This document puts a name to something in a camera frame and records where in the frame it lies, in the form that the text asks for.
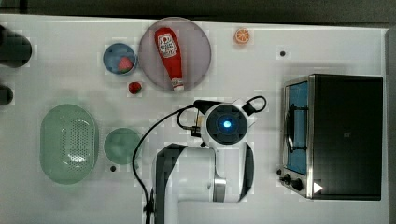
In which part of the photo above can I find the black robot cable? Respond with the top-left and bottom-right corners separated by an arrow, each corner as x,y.
132,94 -> 268,224

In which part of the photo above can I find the small black cup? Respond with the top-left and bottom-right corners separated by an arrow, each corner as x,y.
0,85 -> 14,105

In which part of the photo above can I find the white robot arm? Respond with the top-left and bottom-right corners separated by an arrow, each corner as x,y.
152,100 -> 255,224

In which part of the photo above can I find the large black cup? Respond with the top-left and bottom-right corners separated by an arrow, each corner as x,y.
0,26 -> 32,68

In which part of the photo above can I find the red plush ketchup bottle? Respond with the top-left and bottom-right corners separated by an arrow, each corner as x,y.
154,27 -> 184,91

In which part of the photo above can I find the strawberry on table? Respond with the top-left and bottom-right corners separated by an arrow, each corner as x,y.
128,82 -> 142,94

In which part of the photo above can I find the grey round plate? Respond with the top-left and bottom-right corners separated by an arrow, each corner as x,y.
138,17 -> 212,91

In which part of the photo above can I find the silver toaster oven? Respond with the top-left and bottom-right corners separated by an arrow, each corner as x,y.
276,74 -> 384,201

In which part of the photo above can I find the blue bowl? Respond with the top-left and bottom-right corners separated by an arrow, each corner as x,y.
103,43 -> 138,76

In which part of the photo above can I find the green perforated colander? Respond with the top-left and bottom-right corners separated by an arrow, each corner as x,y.
40,104 -> 99,185

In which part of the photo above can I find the orange slice toy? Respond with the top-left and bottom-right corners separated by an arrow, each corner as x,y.
233,28 -> 250,44

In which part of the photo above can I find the strawberry in blue bowl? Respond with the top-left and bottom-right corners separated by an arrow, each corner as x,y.
118,57 -> 134,74

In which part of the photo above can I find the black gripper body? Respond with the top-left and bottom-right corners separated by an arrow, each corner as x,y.
191,116 -> 203,138

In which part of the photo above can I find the green mug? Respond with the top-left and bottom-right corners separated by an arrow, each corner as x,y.
104,128 -> 141,165

